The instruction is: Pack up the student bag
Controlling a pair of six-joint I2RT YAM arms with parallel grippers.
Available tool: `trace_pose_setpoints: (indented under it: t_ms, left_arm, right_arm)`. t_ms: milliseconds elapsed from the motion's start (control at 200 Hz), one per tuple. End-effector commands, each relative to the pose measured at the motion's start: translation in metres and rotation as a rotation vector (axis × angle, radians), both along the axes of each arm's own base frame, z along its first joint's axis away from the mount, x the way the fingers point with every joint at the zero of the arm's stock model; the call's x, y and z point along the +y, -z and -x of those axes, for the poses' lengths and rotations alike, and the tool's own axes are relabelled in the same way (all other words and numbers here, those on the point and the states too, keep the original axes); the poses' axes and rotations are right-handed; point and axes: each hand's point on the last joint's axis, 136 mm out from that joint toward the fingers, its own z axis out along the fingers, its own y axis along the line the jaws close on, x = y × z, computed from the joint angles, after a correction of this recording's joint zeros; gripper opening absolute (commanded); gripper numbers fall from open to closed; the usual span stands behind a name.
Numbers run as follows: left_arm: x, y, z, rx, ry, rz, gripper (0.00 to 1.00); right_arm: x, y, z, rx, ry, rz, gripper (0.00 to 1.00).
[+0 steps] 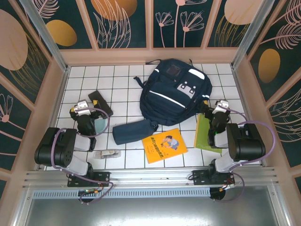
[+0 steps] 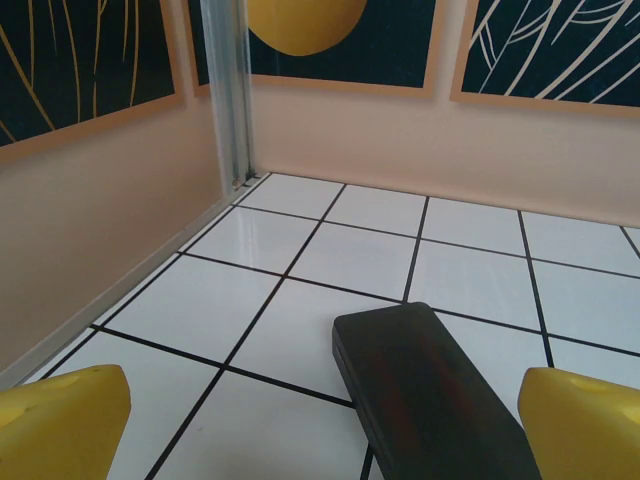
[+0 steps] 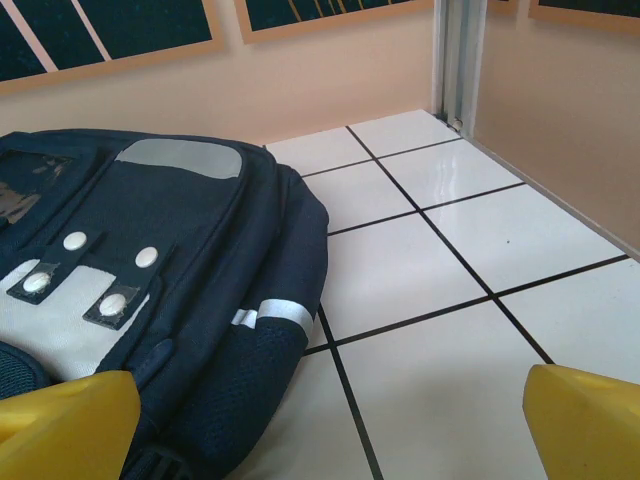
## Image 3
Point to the aluminium corner post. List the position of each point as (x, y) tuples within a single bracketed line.
[(460, 60)]

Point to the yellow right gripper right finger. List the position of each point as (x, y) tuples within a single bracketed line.
[(590, 430)]

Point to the navy blue student backpack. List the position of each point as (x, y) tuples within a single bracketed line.
[(190, 210)]

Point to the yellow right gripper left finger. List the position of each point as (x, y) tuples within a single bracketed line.
[(60, 435)]

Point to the dark floral wall panel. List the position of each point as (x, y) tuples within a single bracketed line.
[(330, 12), (150, 25)]

